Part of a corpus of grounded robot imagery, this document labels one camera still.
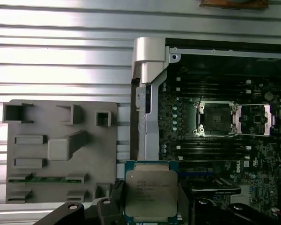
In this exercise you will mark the black PC case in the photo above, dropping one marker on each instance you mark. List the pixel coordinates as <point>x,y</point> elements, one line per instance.
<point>152,131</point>

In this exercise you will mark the brown base plate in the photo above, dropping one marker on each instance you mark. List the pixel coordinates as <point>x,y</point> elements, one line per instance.
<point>260,5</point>

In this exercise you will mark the green RAM stick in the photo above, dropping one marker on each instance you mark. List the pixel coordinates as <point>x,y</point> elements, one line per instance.
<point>49,179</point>

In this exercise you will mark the green motherboard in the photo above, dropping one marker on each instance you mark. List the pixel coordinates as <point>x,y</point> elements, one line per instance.
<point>260,168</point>

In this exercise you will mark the black RAM slot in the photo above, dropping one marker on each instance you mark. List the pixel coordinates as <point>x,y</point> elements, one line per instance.
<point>213,90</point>
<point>213,155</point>
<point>213,79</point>
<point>213,143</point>

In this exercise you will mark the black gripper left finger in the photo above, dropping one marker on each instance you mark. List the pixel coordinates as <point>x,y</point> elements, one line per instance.
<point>107,211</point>

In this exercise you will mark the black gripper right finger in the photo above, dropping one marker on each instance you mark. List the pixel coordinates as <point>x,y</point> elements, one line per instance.
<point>203,211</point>

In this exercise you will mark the silver chipset heatsink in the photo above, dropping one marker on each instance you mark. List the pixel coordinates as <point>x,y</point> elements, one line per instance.
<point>244,194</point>

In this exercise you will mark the metal socket cover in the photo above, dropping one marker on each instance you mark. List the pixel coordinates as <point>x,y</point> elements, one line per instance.
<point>268,119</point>

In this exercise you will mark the silver CPU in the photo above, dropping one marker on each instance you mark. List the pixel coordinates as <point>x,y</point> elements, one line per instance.
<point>151,192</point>

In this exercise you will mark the gray parts rack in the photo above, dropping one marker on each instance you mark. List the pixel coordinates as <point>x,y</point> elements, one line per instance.
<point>89,164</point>

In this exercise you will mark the coin cell battery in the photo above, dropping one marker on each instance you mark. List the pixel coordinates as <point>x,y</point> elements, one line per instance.
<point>268,95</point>

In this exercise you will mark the CPU socket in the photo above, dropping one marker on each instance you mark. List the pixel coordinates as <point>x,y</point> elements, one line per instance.
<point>215,117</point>

